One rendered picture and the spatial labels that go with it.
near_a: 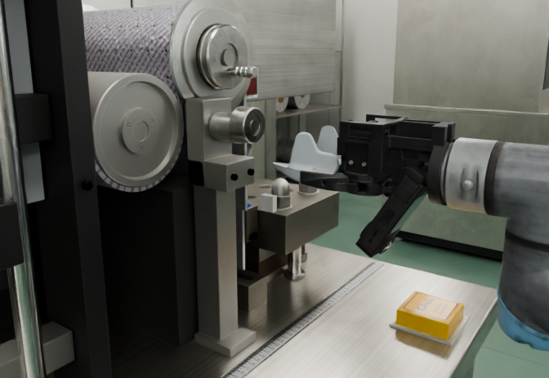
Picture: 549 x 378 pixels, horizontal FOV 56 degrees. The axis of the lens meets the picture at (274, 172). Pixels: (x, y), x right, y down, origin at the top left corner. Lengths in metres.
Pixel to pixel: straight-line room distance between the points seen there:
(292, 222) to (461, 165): 0.30
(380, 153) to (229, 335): 0.30
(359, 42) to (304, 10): 4.14
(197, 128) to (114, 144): 0.09
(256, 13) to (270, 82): 0.17
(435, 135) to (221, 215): 0.25
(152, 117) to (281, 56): 0.80
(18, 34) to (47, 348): 0.21
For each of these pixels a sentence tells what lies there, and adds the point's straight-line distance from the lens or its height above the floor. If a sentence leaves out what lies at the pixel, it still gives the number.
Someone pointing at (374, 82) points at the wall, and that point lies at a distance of 5.47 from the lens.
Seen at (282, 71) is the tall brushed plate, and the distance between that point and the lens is 1.34.
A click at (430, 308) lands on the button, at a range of 0.74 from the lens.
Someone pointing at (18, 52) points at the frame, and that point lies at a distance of 0.37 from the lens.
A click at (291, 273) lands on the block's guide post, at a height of 0.91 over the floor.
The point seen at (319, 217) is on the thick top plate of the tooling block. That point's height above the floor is 1.00.
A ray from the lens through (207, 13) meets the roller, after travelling 0.62.
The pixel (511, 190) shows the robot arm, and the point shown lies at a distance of 0.53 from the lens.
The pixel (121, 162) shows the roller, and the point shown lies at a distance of 0.56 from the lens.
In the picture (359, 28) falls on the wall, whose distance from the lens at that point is 5.55.
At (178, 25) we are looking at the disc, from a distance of 0.59.
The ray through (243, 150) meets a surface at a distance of 0.70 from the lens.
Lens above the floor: 1.26
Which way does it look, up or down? 13 degrees down
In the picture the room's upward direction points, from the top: straight up
